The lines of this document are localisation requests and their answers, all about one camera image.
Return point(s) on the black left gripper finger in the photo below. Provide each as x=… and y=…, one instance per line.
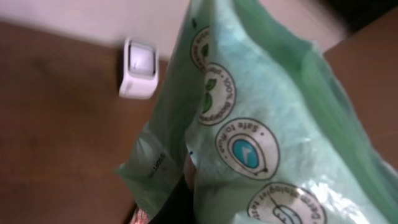
x=178, y=209

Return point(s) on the mint green wipes pack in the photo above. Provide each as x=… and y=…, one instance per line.
x=254, y=119

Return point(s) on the orange Top chocolate bar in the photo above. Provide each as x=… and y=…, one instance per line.
x=139, y=217

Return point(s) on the white barcode scanner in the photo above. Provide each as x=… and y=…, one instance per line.
x=140, y=75

